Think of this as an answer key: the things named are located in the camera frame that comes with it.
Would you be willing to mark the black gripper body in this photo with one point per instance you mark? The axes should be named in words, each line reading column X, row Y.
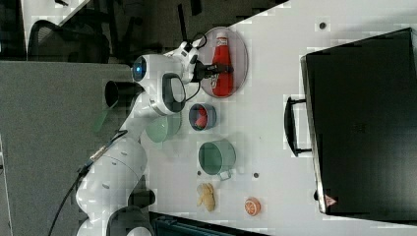
column 201, row 71

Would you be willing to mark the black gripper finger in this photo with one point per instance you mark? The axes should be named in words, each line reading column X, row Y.
column 219, row 68

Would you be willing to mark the red ketchup bottle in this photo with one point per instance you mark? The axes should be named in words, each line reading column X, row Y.
column 222, row 84

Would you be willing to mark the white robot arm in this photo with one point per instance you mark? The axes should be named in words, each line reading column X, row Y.
column 112, row 173

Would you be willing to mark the grey oval plate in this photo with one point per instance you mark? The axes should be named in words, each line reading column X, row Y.
column 238, row 55

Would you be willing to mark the small blue bowl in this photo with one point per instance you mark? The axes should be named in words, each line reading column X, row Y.
column 193, row 115

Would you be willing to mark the red toy strawberry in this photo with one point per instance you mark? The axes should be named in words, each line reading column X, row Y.
column 202, row 120

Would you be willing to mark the green perforated colander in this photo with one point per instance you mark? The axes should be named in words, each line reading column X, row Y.
column 164, row 128

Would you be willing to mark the black cylinder cup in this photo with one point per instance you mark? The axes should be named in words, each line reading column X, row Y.
column 142, row 199
column 121, row 94

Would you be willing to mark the green metal mug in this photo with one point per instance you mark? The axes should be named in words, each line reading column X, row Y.
column 217, row 158

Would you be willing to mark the green slotted spatula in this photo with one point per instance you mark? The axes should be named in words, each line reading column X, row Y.
column 101, row 118

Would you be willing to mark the orange slice toy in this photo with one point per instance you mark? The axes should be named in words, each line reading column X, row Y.
column 252, row 206

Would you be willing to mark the black toaster oven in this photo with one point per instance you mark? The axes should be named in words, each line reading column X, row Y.
column 361, row 105

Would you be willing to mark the black office chair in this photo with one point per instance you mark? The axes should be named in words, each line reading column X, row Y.
column 51, row 43

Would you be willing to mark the blue metal frame rail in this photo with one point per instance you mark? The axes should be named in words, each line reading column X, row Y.
column 168, row 225

